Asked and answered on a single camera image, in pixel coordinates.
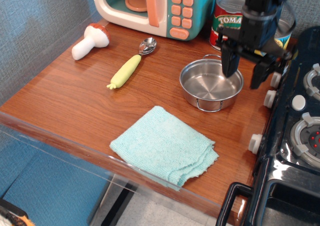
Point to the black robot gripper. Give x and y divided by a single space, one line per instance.
243 42

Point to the stainless steel pot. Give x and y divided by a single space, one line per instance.
206 87

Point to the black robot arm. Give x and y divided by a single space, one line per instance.
266 6

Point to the light blue napkin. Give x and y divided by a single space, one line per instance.
165 149

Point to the white stove knob top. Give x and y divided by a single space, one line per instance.
275 80

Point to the white stove knob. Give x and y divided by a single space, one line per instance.
255 142
269 98
275 80

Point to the white stove knob middle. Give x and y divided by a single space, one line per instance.
269 98

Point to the pineapple slices can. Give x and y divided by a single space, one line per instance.
281 35

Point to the tomato sauce can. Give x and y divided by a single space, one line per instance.
227 13

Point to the white stove knob bottom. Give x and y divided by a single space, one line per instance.
255 142

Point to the toy microwave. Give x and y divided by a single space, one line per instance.
176 19

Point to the black toy stove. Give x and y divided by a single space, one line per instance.
286 175

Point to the toy mushroom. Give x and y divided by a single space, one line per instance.
95 36

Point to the clear acrylic table guard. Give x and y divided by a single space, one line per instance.
58 188

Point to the orange object bottom left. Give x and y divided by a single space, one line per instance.
13 215

